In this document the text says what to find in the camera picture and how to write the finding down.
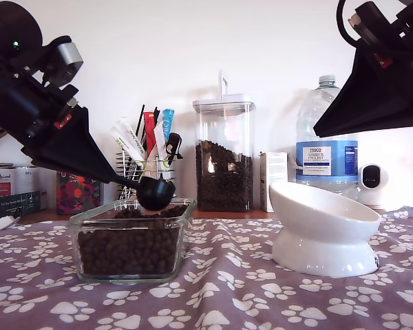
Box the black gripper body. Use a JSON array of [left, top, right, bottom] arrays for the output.
[[1, 77, 89, 161]]

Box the black plastic measuring scoop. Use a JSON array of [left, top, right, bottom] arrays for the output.
[[115, 175, 177, 211]]

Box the brown cat food kibble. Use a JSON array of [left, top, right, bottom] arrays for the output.
[[195, 139, 254, 211], [77, 206, 189, 276]]

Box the clear glass food container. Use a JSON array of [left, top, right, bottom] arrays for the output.
[[67, 197, 197, 285]]

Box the white ceramic cat bowl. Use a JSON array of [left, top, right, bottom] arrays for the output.
[[268, 181, 382, 278]]

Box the white green print sachet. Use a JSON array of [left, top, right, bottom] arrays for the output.
[[108, 126, 146, 162], [116, 117, 149, 161]]

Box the floral patterned tin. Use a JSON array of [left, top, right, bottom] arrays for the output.
[[56, 170, 103, 216]]

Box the thin black stick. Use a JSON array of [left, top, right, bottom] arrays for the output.
[[134, 104, 146, 142]]

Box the white red labelled can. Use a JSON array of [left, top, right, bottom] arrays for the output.
[[0, 163, 15, 199]]

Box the dark green printed box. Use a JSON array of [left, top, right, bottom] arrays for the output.
[[0, 190, 41, 223]]

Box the red sachet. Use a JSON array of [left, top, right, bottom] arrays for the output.
[[142, 111, 158, 161]]

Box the large clear water bottle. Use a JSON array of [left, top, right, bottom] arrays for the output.
[[295, 74, 361, 202]]

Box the plain white sachet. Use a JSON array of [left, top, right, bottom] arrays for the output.
[[153, 120, 169, 162]]

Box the blue sachet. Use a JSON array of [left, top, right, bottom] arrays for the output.
[[161, 109, 176, 140]]

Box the black clip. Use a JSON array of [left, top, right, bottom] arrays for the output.
[[164, 133, 184, 162]]

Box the white printed carton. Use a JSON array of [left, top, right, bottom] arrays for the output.
[[260, 151, 289, 213]]

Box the tall clear storage jar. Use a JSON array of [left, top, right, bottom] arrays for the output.
[[191, 68, 256, 212]]

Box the purple paw print cloth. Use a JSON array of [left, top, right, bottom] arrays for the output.
[[0, 204, 413, 330]]

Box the chrome wire basket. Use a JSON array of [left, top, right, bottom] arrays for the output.
[[115, 151, 176, 201]]

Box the small white round camera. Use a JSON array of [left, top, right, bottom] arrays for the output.
[[357, 163, 390, 209]]

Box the black cable loop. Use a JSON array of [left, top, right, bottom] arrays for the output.
[[336, 0, 361, 47]]

